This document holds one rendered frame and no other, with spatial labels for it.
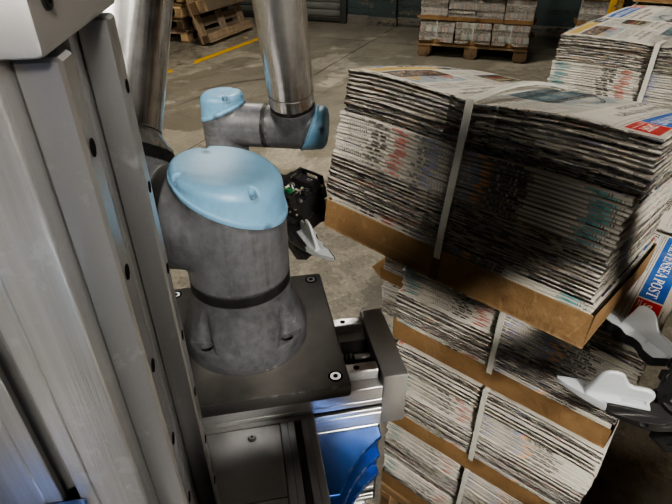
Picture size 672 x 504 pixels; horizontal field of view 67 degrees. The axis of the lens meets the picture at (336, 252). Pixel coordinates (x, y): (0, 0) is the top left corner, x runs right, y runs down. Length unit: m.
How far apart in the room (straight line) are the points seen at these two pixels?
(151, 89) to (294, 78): 0.26
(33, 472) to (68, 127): 0.18
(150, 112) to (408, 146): 0.30
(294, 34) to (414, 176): 0.28
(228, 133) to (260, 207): 0.41
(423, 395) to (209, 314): 0.55
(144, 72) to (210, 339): 0.30
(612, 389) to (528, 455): 0.38
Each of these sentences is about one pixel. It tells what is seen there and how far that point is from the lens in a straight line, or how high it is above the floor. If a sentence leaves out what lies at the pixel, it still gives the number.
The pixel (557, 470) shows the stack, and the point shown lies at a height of 0.50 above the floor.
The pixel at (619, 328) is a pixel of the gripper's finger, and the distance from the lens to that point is 0.70.
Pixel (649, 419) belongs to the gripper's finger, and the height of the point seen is 0.83.
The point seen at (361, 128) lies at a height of 1.03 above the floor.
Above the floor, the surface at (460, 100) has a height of 1.09.
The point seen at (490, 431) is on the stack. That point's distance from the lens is 0.98.
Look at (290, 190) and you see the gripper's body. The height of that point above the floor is 0.90.
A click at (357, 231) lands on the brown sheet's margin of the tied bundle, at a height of 0.89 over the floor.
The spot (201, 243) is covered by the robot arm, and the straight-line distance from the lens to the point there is 0.52.
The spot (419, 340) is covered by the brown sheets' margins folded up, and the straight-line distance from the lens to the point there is 0.93.
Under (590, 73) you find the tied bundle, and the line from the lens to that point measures 1.25.
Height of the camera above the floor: 1.26
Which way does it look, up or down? 33 degrees down
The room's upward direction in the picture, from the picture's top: straight up
